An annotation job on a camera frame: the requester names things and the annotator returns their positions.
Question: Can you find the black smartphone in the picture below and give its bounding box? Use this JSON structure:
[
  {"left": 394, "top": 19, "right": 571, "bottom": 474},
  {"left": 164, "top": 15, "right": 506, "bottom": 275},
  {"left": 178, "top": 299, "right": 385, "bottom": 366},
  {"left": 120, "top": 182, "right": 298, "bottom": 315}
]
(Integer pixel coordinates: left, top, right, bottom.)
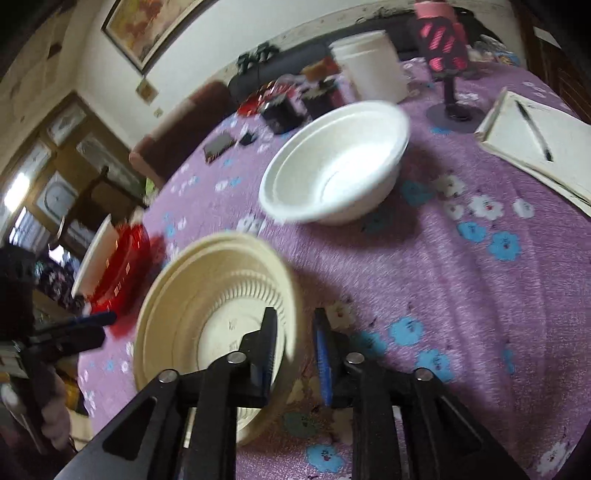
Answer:
[{"left": 204, "top": 134, "right": 235, "bottom": 163}]

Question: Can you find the dark wooden chair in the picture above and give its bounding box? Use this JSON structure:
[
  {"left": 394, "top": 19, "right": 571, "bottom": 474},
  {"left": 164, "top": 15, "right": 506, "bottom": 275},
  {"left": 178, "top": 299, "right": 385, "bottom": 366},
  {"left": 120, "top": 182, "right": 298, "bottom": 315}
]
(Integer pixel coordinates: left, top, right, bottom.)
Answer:
[{"left": 55, "top": 166, "right": 144, "bottom": 250}]

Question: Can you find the framed wall picture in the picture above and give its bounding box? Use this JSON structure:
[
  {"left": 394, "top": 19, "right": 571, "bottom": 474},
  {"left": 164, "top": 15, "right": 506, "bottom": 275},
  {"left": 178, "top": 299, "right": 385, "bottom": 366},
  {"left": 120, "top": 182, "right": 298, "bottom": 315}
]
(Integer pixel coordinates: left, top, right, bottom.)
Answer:
[{"left": 100, "top": 0, "right": 218, "bottom": 75}]

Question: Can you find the dark wooden door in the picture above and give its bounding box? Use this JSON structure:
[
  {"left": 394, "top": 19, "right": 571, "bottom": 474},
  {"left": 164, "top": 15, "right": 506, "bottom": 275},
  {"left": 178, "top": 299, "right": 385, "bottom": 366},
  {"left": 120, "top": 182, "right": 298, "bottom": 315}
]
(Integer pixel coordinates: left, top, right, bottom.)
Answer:
[{"left": 512, "top": 0, "right": 591, "bottom": 121}]

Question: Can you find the black pen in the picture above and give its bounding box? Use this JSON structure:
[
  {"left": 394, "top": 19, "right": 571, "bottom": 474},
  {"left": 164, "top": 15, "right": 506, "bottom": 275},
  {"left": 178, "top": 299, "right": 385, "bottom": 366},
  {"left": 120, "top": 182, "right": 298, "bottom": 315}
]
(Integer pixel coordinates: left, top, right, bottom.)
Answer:
[{"left": 515, "top": 100, "right": 554, "bottom": 162}]

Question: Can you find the black cylindrical device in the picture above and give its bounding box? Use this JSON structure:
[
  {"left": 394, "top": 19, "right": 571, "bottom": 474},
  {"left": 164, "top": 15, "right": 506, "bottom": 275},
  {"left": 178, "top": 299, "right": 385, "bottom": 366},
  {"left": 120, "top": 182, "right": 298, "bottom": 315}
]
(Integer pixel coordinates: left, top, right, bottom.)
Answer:
[{"left": 259, "top": 90, "right": 305, "bottom": 134}]

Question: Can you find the white plastic tub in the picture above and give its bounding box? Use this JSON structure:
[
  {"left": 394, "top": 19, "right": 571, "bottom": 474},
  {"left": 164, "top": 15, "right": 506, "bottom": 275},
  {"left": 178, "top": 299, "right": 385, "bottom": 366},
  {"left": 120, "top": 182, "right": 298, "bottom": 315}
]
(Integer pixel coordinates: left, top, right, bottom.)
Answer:
[{"left": 330, "top": 30, "right": 409, "bottom": 104}]

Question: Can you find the pink knitted bottle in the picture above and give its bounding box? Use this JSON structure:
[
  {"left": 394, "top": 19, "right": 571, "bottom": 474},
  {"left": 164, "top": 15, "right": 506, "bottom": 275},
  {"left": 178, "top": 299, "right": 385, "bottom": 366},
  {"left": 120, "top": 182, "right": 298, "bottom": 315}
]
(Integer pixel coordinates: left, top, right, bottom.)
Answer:
[{"left": 413, "top": 0, "right": 469, "bottom": 75}]

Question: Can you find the black jar with cork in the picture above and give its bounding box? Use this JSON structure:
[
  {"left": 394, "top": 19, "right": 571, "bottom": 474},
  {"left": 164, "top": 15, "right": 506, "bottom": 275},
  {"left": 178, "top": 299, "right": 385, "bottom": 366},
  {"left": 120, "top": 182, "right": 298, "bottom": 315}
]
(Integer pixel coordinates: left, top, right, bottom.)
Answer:
[{"left": 302, "top": 60, "right": 345, "bottom": 120}]

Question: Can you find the dark phone stand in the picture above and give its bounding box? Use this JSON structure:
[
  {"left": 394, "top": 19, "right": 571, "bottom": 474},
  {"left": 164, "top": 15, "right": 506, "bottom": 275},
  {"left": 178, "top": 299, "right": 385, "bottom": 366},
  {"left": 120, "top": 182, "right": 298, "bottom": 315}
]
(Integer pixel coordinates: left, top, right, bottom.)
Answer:
[{"left": 427, "top": 69, "right": 483, "bottom": 134}]

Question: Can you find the white foam bowl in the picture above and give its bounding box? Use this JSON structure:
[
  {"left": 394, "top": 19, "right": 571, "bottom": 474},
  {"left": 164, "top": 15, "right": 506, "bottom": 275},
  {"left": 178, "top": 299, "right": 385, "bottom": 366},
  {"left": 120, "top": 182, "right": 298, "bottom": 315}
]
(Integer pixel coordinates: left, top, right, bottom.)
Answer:
[
  {"left": 259, "top": 100, "right": 411, "bottom": 227},
  {"left": 71, "top": 215, "right": 120, "bottom": 296}
]

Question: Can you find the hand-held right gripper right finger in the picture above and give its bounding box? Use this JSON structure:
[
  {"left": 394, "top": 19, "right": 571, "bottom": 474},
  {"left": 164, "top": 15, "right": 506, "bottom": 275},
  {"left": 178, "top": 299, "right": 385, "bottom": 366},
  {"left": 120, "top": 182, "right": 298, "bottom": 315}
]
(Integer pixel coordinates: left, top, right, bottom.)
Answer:
[{"left": 313, "top": 308, "right": 532, "bottom": 480}]

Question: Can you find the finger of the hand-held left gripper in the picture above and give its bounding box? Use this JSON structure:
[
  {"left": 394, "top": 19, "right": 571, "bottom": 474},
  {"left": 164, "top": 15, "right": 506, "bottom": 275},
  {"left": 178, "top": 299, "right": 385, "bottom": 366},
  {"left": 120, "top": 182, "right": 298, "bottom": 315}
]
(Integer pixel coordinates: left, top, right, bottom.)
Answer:
[
  {"left": 37, "top": 311, "right": 117, "bottom": 337},
  {"left": 28, "top": 325, "right": 106, "bottom": 365}
]

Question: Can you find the small red glass plate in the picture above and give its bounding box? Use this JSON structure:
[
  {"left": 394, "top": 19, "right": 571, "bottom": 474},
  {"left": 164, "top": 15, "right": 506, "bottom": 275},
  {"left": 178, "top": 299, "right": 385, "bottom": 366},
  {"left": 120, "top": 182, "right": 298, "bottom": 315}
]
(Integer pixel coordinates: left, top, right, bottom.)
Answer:
[{"left": 238, "top": 80, "right": 278, "bottom": 116}]

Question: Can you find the purple floral tablecloth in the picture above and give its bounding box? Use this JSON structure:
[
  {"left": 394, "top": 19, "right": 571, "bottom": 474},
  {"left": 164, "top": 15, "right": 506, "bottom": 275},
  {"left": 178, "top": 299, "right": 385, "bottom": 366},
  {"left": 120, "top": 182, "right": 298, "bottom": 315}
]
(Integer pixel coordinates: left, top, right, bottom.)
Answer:
[{"left": 76, "top": 55, "right": 591, "bottom": 480}]

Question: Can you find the person's left hand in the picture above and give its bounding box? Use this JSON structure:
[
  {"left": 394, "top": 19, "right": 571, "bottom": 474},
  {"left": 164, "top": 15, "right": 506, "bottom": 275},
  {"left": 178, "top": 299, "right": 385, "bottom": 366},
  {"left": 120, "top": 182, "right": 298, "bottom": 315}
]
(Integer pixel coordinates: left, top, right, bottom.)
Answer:
[{"left": 44, "top": 367, "right": 71, "bottom": 450}]

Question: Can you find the black sofa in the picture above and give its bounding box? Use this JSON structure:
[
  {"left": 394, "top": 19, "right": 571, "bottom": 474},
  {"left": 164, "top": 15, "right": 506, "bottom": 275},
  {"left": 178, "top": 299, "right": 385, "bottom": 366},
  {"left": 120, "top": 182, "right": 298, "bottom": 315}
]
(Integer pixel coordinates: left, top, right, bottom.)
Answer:
[{"left": 228, "top": 9, "right": 504, "bottom": 107}]

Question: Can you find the wooden glass cabinet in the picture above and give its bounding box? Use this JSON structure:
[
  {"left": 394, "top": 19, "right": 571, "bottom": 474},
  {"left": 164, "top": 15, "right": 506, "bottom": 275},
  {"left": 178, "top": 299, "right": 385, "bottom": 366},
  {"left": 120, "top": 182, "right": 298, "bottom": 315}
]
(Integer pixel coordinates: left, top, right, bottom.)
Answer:
[{"left": 0, "top": 92, "right": 144, "bottom": 259}]

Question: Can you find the brown upholstered chair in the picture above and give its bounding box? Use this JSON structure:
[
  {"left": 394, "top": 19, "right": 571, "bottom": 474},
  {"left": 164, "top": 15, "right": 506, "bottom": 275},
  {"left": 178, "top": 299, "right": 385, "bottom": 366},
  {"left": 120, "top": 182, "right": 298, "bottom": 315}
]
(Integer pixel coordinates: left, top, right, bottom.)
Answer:
[{"left": 129, "top": 80, "right": 234, "bottom": 190}]

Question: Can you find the white notebook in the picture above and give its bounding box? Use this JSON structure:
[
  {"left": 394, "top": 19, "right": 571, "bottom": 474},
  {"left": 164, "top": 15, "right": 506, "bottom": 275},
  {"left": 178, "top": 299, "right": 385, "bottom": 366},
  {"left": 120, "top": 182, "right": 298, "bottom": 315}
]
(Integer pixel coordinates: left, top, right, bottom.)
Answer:
[{"left": 475, "top": 90, "right": 591, "bottom": 208}]

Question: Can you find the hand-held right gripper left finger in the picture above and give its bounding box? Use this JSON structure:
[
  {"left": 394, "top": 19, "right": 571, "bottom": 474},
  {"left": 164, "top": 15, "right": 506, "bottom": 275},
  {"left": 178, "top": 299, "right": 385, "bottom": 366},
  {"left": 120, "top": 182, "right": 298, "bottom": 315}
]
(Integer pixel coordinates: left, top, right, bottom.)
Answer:
[{"left": 55, "top": 307, "right": 280, "bottom": 480}]

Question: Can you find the red glass plate gold lettering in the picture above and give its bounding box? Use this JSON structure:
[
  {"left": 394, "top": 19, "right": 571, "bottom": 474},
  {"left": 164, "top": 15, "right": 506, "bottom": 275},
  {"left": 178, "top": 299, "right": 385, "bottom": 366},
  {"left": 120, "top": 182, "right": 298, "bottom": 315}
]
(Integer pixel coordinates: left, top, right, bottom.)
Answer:
[{"left": 88, "top": 223, "right": 153, "bottom": 324}]

